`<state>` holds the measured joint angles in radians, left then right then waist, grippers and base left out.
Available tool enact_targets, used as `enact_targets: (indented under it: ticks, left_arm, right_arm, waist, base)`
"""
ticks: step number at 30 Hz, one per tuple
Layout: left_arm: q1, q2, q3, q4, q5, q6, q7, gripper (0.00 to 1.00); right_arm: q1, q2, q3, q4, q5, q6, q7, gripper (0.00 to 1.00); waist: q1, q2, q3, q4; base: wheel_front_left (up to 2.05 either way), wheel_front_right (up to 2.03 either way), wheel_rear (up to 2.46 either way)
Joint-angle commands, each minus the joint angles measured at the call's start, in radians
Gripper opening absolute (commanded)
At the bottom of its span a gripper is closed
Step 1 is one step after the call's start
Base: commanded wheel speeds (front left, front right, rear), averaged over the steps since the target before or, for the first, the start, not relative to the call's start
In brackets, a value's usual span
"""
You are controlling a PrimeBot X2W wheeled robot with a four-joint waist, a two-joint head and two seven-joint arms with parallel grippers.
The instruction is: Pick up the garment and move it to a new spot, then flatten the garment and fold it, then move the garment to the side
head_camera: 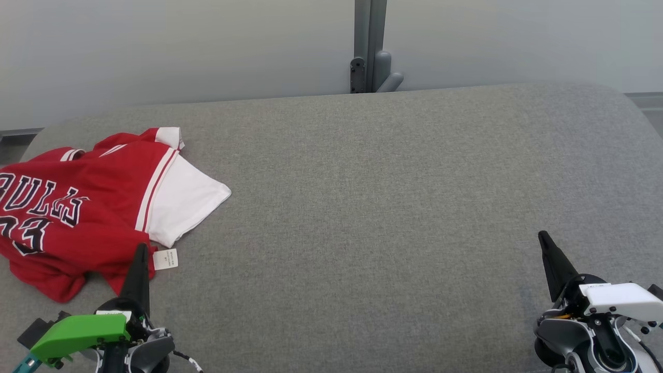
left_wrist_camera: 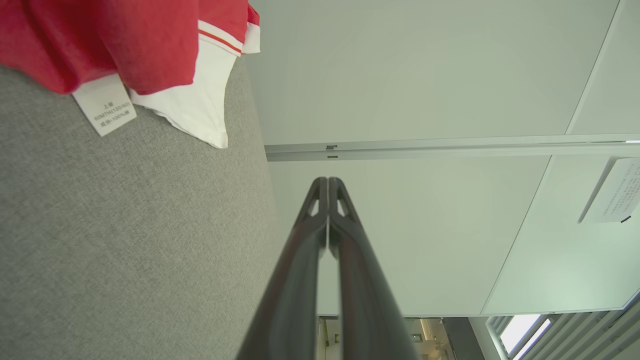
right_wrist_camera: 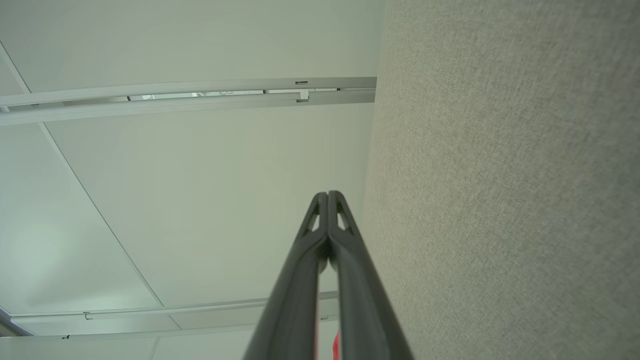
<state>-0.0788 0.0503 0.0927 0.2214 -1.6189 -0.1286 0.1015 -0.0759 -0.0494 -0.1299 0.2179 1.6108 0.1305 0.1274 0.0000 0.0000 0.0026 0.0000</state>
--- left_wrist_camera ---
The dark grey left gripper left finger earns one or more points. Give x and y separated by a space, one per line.
295 290

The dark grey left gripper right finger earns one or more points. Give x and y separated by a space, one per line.
365 300

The red shirt with white label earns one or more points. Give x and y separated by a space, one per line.
75 35

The grey fabric sofa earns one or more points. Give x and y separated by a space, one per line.
125 240

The grey window blinds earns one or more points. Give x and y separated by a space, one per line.
590 335

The white paper notice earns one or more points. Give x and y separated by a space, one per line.
617 192

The aluminium partition post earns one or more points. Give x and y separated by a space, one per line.
450 148

